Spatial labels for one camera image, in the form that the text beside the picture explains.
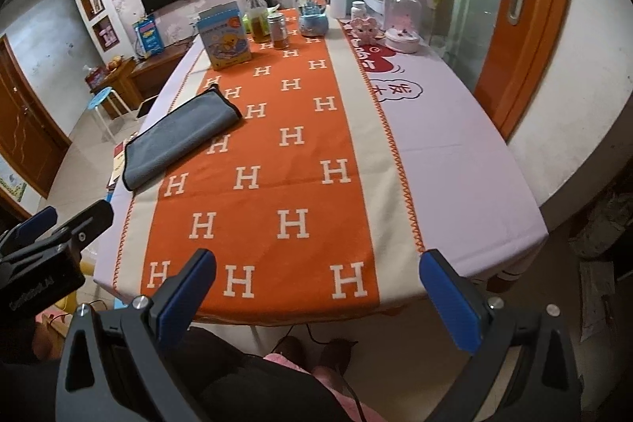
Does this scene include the wooden television cabinet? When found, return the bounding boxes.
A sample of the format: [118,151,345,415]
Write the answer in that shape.
[90,37,197,112]

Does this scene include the pink garment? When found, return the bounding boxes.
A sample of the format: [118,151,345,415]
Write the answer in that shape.
[263,353,364,422]

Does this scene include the blue box with yellow print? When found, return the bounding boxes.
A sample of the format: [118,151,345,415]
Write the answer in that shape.
[132,15,165,59]

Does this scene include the pink pig toy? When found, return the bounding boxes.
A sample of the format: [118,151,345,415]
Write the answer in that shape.
[349,17,385,45]

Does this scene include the black cable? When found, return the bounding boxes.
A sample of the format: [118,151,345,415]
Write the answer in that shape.
[284,322,359,348]

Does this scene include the grey towel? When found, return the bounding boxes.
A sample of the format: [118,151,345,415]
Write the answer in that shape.
[121,84,243,192]

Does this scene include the orange printed blanket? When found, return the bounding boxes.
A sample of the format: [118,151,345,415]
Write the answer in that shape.
[113,8,427,325]

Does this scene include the blue cartoon box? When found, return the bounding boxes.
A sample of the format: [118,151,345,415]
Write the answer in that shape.
[196,2,253,72]

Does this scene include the red snack bag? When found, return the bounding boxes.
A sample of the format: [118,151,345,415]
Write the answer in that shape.
[84,67,110,89]

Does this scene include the brown wooden door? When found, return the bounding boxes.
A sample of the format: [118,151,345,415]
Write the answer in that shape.
[0,34,72,200]

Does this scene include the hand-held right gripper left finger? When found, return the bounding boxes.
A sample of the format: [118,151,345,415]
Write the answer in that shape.
[53,248,218,422]

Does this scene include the person's black pants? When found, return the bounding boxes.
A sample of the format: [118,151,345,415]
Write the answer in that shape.
[0,318,352,422]

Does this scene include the blue round stool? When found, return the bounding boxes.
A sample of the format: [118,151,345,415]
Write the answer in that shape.
[87,87,133,142]

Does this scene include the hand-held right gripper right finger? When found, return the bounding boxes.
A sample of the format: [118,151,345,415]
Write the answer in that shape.
[418,248,582,422]

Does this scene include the orange framed sliding door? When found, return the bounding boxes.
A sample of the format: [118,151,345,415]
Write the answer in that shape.
[473,0,579,141]

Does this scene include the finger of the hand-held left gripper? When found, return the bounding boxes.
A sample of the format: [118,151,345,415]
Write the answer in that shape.
[47,199,116,255]
[0,205,59,255]

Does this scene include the pink glass dome ornament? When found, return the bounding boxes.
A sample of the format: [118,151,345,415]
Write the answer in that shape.
[384,0,424,54]

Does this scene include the brown shoe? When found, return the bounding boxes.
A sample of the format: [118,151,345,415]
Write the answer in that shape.
[319,338,358,371]
[274,335,307,366]

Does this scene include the blue snow globe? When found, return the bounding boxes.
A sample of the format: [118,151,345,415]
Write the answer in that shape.
[295,0,329,38]

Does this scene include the glass spice jar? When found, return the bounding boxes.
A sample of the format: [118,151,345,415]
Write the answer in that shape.
[267,13,289,51]

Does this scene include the oil bottle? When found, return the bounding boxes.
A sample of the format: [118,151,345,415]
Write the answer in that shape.
[246,0,271,44]

